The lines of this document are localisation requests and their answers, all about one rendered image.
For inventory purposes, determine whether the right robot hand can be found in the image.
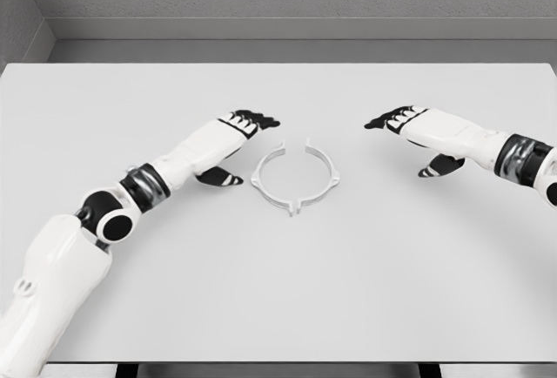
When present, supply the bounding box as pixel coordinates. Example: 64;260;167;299
364;105;473;179

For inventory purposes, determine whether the white pipe clamp half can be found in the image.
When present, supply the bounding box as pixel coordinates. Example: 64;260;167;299
297;135;344;215
251;139;295;219

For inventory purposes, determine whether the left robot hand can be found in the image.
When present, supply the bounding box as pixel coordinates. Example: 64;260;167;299
187;109;282;188

